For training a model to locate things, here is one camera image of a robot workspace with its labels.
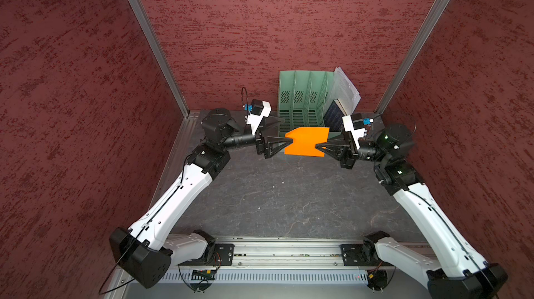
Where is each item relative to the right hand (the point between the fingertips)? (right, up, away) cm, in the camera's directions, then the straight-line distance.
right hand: (314, 150), depth 58 cm
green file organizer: (+5, +24, +60) cm, 64 cm away
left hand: (-8, +5, 0) cm, 10 cm away
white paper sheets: (+22, +26, +41) cm, 53 cm away
